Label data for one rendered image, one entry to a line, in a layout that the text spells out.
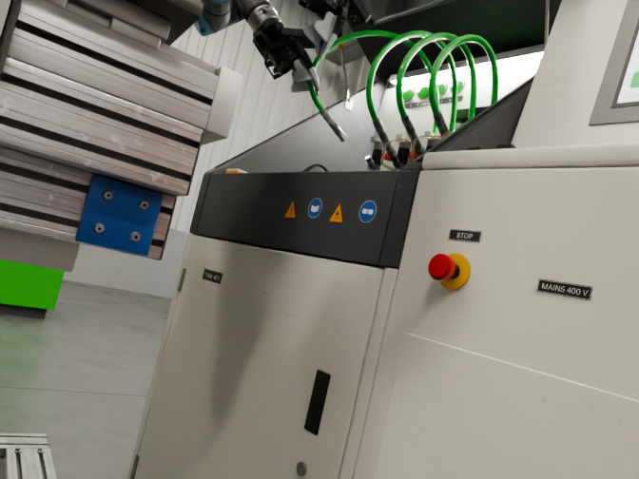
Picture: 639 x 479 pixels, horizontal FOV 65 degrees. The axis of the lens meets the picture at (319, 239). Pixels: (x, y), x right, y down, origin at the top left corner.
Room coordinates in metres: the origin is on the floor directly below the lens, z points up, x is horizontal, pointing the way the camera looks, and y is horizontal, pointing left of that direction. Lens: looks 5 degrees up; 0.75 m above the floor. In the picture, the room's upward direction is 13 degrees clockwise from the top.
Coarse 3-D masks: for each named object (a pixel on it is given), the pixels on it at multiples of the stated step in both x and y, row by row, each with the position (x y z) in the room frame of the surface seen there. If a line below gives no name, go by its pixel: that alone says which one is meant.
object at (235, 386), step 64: (192, 256) 1.26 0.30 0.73; (256, 256) 1.06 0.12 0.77; (192, 320) 1.20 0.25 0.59; (256, 320) 1.02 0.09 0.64; (320, 320) 0.88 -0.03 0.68; (192, 384) 1.15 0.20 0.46; (256, 384) 0.98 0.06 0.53; (320, 384) 0.85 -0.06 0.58; (192, 448) 1.11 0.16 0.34; (256, 448) 0.95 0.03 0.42; (320, 448) 0.83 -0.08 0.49
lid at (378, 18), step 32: (384, 0) 1.43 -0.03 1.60; (416, 0) 1.37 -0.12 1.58; (448, 0) 1.31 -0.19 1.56; (480, 0) 1.24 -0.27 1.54; (512, 0) 1.20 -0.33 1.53; (544, 0) 1.15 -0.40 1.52; (448, 32) 1.37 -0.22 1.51; (480, 32) 1.32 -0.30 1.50; (512, 32) 1.26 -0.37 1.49; (544, 32) 1.22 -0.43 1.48; (384, 64) 1.61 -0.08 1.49; (416, 64) 1.53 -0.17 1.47
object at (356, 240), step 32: (224, 192) 1.20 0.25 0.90; (256, 192) 1.10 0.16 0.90; (288, 192) 1.01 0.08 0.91; (320, 192) 0.94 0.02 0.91; (352, 192) 0.88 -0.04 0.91; (384, 192) 0.82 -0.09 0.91; (224, 224) 1.17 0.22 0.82; (256, 224) 1.08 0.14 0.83; (288, 224) 0.99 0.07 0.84; (320, 224) 0.92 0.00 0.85; (352, 224) 0.86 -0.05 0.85; (384, 224) 0.81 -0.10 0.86; (320, 256) 0.92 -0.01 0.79; (352, 256) 0.85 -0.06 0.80
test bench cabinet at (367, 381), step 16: (384, 272) 0.79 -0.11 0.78; (176, 288) 1.29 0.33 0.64; (384, 288) 0.79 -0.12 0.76; (384, 304) 0.78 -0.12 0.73; (384, 320) 0.78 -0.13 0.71; (160, 352) 1.29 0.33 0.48; (368, 352) 0.79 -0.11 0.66; (368, 368) 0.78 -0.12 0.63; (368, 384) 0.78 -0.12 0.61; (368, 400) 0.78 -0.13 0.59; (144, 416) 1.29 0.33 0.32; (352, 432) 0.79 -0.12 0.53; (352, 448) 0.78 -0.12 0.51; (352, 464) 0.78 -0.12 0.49
